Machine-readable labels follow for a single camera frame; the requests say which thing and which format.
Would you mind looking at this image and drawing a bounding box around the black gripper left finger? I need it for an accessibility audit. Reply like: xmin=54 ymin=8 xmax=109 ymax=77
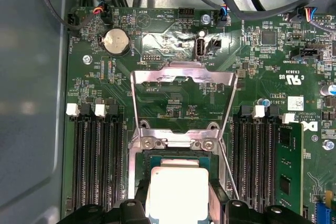
xmin=56 ymin=178 xmax=151 ymax=224

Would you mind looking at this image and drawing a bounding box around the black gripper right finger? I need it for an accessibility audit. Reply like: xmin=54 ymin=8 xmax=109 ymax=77
xmin=208 ymin=178 xmax=312 ymax=224

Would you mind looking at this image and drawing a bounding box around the socket locking lever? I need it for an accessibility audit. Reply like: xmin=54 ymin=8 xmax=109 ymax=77
xmin=217 ymin=136 xmax=241 ymax=201

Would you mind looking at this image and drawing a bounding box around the silver CPU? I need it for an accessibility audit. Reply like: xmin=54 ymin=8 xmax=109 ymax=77
xmin=145 ymin=155 xmax=212 ymax=224

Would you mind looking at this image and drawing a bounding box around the metal socket cover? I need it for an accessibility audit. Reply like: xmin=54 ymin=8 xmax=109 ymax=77
xmin=130 ymin=61 xmax=239 ymax=146

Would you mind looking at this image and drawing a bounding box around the green RAM stick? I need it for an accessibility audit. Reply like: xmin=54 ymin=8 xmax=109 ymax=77
xmin=275 ymin=123 xmax=305 ymax=216

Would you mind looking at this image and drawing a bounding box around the blue expansion slot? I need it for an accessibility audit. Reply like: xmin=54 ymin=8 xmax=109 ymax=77
xmin=313 ymin=200 xmax=331 ymax=224

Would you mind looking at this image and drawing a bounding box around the white barcode sticker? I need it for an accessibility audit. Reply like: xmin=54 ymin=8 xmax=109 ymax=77
xmin=287 ymin=95 xmax=305 ymax=111

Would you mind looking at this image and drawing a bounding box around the green motherboard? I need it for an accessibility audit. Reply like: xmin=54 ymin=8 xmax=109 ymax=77
xmin=61 ymin=6 xmax=336 ymax=224

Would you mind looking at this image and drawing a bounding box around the black open PC case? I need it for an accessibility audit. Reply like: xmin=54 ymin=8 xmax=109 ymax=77
xmin=0 ymin=0 xmax=336 ymax=224

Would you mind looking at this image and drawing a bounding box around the large silver capacitor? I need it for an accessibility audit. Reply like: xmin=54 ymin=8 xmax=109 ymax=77
xmin=319 ymin=83 xmax=336 ymax=98

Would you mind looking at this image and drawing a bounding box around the internal USB port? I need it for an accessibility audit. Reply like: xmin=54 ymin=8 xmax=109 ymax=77
xmin=193 ymin=37 xmax=208 ymax=61

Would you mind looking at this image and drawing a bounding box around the silver coin battery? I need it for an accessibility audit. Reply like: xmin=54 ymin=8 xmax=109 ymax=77
xmin=101 ymin=28 xmax=131 ymax=57

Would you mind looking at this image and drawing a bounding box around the black square chip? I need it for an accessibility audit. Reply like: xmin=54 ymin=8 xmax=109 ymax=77
xmin=261 ymin=30 xmax=277 ymax=46

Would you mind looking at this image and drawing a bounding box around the thin grey fan cable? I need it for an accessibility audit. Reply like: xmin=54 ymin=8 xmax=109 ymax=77
xmin=33 ymin=0 xmax=106 ymax=31

